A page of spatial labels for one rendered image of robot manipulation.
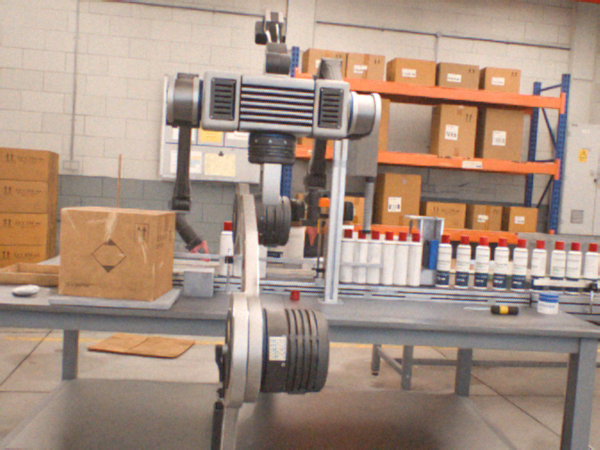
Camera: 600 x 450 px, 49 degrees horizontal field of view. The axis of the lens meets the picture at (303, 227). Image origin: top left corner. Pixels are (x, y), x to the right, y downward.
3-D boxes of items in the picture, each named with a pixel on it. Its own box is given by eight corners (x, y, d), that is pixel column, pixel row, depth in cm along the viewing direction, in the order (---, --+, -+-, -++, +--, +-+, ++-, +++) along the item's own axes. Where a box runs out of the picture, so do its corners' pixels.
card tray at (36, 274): (96, 277, 257) (96, 267, 256) (78, 287, 231) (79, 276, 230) (18, 272, 255) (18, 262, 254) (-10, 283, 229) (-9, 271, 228)
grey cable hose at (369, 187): (370, 234, 241) (373, 177, 240) (371, 235, 237) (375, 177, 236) (360, 233, 241) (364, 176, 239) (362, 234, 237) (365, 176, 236)
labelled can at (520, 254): (520, 290, 257) (525, 238, 256) (526, 293, 252) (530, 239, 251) (508, 289, 257) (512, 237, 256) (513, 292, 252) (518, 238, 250)
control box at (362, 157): (376, 177, 243) (379, 125, 242) (355, 175, 229) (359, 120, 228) (352, 176, 249) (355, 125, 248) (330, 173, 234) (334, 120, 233)
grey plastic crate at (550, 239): (593, 269, 445) (595, 237, 444) (634, 277, 406) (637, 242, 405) (513, 265, 431) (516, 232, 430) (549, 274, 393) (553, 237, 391)
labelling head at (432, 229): (432, 280, 268) (437, 218, 266) (441, 285, 255) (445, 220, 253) (398, 279, 267) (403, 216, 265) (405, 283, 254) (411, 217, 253)
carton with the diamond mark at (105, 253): (172, 289, 227) (176, 212, 225) (153, 302, 203) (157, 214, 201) (87, 283, 228) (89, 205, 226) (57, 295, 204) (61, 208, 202)
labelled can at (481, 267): (484, 288, 256) (487, 237, 255) (488, 290, 251) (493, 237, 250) (470, 287, 256) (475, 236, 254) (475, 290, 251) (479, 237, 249)
